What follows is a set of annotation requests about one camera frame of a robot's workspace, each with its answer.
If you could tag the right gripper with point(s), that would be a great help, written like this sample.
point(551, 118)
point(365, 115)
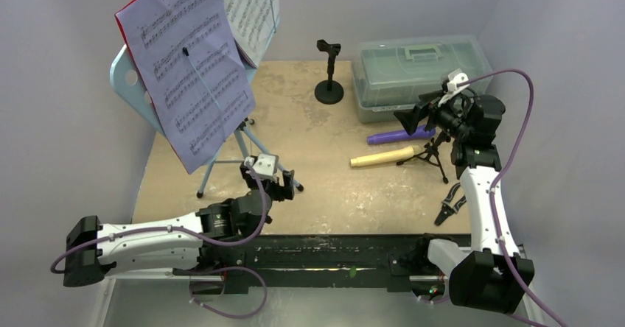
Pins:
point(429, 115)

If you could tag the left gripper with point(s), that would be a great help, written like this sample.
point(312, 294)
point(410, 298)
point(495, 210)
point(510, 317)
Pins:
point(278, 188)

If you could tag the purple microphone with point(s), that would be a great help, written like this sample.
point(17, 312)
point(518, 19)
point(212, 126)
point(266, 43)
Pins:
point(399, 135)

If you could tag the cream recorder flute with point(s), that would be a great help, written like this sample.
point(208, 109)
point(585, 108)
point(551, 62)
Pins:
point(385, 157)

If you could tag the black tripod microphone stand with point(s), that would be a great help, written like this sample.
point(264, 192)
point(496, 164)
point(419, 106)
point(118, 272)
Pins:
point(430, 154)

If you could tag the black round-base clamp stand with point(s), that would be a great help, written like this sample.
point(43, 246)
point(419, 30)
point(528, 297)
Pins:
point(329, 91)

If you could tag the light blue music stand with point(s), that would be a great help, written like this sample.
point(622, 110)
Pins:
point(186, 67)

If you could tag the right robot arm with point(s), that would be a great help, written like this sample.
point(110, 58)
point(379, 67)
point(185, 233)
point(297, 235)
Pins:
point(492, 276)

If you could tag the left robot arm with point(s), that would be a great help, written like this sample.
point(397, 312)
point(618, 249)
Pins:
point(95, 250)

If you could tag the translucent green storage box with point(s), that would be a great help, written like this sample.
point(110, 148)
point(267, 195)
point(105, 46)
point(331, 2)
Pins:
point(391, 75)

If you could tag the black pliers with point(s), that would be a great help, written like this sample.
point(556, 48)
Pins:
point(448, 207)

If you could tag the white sheet music page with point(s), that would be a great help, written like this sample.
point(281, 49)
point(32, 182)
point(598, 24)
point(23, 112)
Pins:
point(253, 23)

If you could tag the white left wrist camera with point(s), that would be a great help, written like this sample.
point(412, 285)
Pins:
point(265, 165)

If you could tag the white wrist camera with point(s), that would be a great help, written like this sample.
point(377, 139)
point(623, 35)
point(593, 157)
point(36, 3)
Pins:
point(455, 83)
point(265, 165)

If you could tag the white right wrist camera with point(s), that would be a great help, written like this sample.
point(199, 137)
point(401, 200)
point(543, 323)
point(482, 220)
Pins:
point(455, 83)

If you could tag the black mounting rail base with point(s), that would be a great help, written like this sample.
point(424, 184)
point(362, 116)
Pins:
point(393, 262)

